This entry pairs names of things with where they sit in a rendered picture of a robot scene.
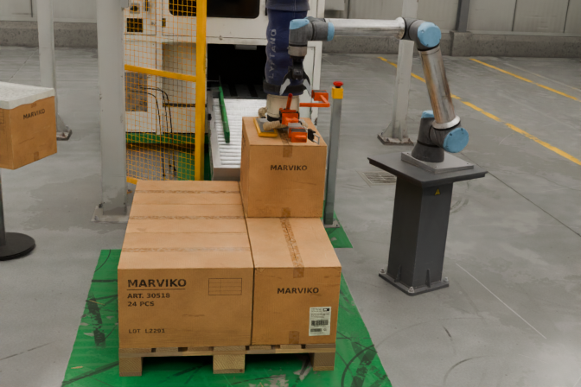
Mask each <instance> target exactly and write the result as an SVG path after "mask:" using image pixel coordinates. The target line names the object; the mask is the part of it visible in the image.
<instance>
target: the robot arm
mask: <svg viewBox="0 0 581 387"><path fill-rule="evenodd" d="M289 29H290V34H289V46H288V47H287V49H289V50H288V54H289V55H290V58H292V66H291V67H290V66H288V73H287V74H286V75H285V76H284V80H283V84H282V85H281V88H280V96H281V95H282V94H283V93H284V90H285V89H286V86H288V85H289V84H290V79H293V81H294V80H295V79H298V80H299V81H300V79H303V85H304V86H306V90H307V91H308V94H309V95H310V96H311V86H310V78H309V76H308V75H307V74H306V73H305V71H304V68H303V61H302V60H301V59H304V56H305V55H307V47H308V41H332V40H333V38H334V36H395V38H396V39H397V40H408V41H415V42H416V46H417V50H418V54H419V58H420V61H421V65H422V68H423V72H424V76H425V83H426V86H427V90H428V93H429V97H430V101H431V107H432V111H424V112H423V113H422V117H421V120H420V125H419V131H418V140H417V143H416V145H415V146H414V148H413V150H412V153H411V156H412V157H413V158H415V159H417V160H420V161H423V162H443V161H444V150H445V151H448V152H450V153H457V152H460V151H461V150H463V148H464V147H466V145H467V143H468V141H469V133H468V131H466V129H464V128H463V127H462V125H461V121H460V117H459V116H457V115H455V112H454V107H453V104H452V100H451V95H450V88H449V85H448V80H447V77H446V73H445V69H444V62H443V58H442V55H441V50H440V47H439V45H440V44H439V42H440V39H441V31H440V29H439V27H438V26H437V25H435V24H434V23H432V22H426V21H423V20H420V19H417V18H410V17H398V18H397V19H396V20H372V19H332V18H315V17H313V16H307V17H305V18H304V19H295V20H292V21H290V27H289Z"/></svg>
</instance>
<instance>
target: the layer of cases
mask: <svg viewBox="0 0 581 387"><path fill-rule="evenodd" d="M341 272H342V267H341V264H340V262H339V260H338V258H337V255H336V254H335V251H334V248H333V246H332V244H331V243H330V240H329V237H328V235H327V232H326V231H325V229H324V227H323V224H322V221H321V220H320V218H247V214H246V206H245V202H244V197H243V193H242V188H241V183H240V181H137V185H136V189H135V193H134V197H133V201H132V205H131V212H130V216H129V220H128V224H127V228H126V232H125V235H124V242H123V247H122V250H121V254H120V259H119V262H118V335H119V348H120V349H122V348H158V347H195V346H250V345H251V342H252V346H268V345H304V344H335V339H336V328H337V316H338V306H339V294H340V284H341Z"/></svg>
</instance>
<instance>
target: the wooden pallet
mask: <svg viewBox="0 0 581 387"><path fill-rule="evenodd" d="M335 346H336V344H304V345H268V346H252V342H251V345H250V346H195V347H158V348H122V349H120V348H119V349H118V356H119V376H120V377H130V376H142V369H143V362H144V357H167V356H201V355H213V372H214V374H220V373H244V372H245V354H269V353H304V352H308V353H309V355H310V362H311V364H312V368H313V371H333V370H334V367H335Z"/></svg>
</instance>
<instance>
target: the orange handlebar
mask: <svg viewBox="0 0 581 387"><path fill-rule="evenodd" d="M319 99H321V101H322V103H300V104H299V107H329V105H330V103H329V102H328V100H327V99H326V98H325V97H324V96H323V95H320V96H319ZM284 121H285V122H286V124H285V125H286V126H288V123H290V122H293V123H298V122H299V121H298V119H297V118H295V117H293V118H287V117H285V118H284ZM294 138H295V139H296V140H305V139H306V138H307V137H306V136H295V137H294Z"/></svg>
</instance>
